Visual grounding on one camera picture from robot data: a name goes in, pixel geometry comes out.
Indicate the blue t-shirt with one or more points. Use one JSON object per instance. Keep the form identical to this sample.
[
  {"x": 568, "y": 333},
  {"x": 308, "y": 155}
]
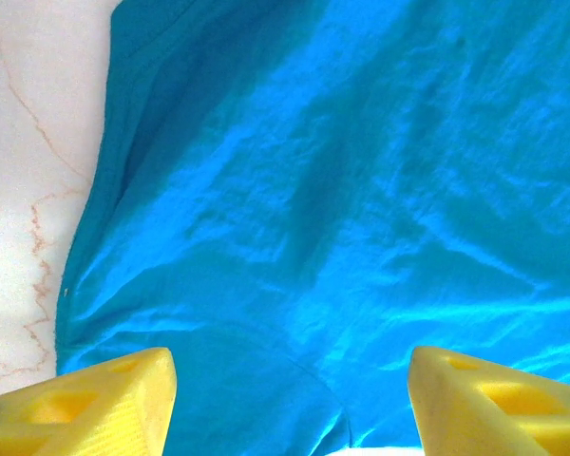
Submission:
[{"x": 313, "y": 190}]

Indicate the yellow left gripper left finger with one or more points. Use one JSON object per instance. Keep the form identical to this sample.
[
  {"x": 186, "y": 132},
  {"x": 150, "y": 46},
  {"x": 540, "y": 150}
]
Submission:
[{"x": 100, "y": 418}]

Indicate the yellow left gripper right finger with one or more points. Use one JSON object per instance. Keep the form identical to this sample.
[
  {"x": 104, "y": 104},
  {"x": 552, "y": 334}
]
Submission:
[{"x": 503, "y": 418}]

